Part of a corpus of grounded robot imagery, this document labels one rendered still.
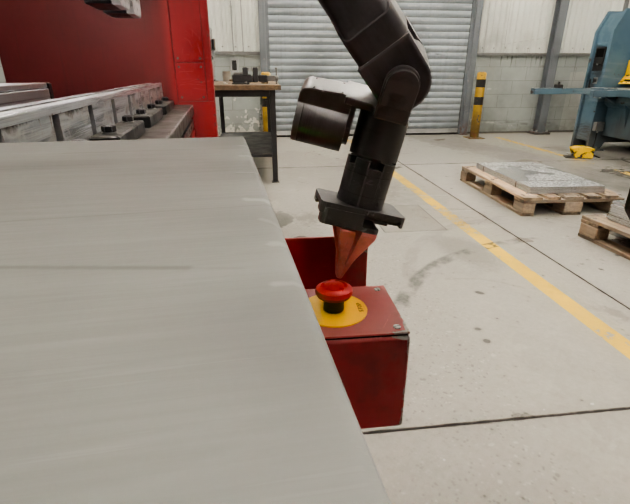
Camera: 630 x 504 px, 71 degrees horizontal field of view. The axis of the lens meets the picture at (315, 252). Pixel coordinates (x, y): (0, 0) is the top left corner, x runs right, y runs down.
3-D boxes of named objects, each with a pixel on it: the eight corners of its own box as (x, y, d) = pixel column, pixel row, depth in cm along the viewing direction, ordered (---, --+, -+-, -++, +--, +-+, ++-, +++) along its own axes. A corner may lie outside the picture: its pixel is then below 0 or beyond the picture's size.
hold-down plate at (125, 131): (122, 152, 83) (119, 136, 82) (91, 153, 82) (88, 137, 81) (145, 132, 110) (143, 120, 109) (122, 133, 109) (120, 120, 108)
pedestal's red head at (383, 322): (402, 427, 48) (417, 277, 41) (254, 439, 46) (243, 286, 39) (363, 328, 66) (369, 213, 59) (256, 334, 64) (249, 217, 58)
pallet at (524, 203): (620, 213, 339) (625, 195, 333) (520, 216, 332) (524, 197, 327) (535, 178, 449) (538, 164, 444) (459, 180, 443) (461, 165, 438)
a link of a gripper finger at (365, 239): (300, 259, 59) (317, 192, 56) (350, 269, 60) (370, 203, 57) (304, 281, 52) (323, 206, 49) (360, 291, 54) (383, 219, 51)
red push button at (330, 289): (355, 323, 46) (356, 292, 44) (317, 325, 45) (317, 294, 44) (348, 304, 49) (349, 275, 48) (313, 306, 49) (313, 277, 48)
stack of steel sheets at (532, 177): (605, 192, 342) (607, 185, 340) (528, 194, 337) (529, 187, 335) (535, 166, 434) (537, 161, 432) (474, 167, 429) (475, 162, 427)
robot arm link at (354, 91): (426, 74, 41) (420, 47, 47) (307, 42, 40) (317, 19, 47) (385, 181, 49) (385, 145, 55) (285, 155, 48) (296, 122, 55)
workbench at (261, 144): (283, 183, 431) (278, 9, 374) (205, 185, 423) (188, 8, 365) (276, 152, 596) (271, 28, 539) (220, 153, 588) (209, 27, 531)
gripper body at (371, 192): (312, 201, 56) (327, 143, 53) (387, 217, 58) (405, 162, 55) (318, 216, 50) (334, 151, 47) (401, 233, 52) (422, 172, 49)
